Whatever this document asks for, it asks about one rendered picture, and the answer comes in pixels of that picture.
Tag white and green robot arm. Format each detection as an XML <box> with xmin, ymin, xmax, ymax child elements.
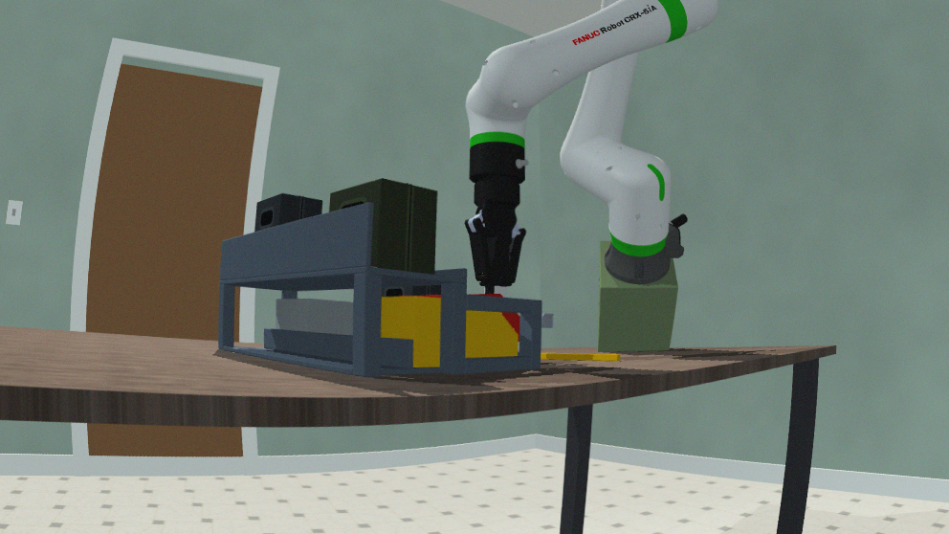
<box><xmin>466</xmin><ymin>0</ymin><xmax>718</xmax><ymax>284</ymax></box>

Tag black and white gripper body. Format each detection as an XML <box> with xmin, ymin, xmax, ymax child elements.
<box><xmin>474</xmin><ymin>179</ymin><xmax>520</xmax><ymax>239</ymax></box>

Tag blue-grey metal shelf rack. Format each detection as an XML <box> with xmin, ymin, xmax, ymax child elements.
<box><xmin>218</xmin><ymin>202</ymin><xmax>554</xmax><ymax>377</ymax></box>

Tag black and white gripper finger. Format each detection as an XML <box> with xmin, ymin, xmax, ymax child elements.
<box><xmin>498</xmin><ymin>217</ymin><xmax>526</xmax><ymax>298</ymax></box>
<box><xmin>465</xmin><ymin>210</ymin><xmax>503</xmax><ymax>294</ymax></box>

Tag yellow open bin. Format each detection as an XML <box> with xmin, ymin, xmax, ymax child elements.
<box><xmin>381</xmin><ymin>296</ymin><xmax>519</xmax><ymax>367</ymax></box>

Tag grey open bin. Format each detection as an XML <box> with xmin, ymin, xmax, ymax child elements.
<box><xmin>276</xmin><ymin>299</ymin><xmax>353</xmax><ymax>335</ymax></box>

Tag red bin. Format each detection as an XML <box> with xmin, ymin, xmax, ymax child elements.
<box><xmin>420</xmin><ymin>294</ymin><xmax>520</xmax><ymax>335</ymax></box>

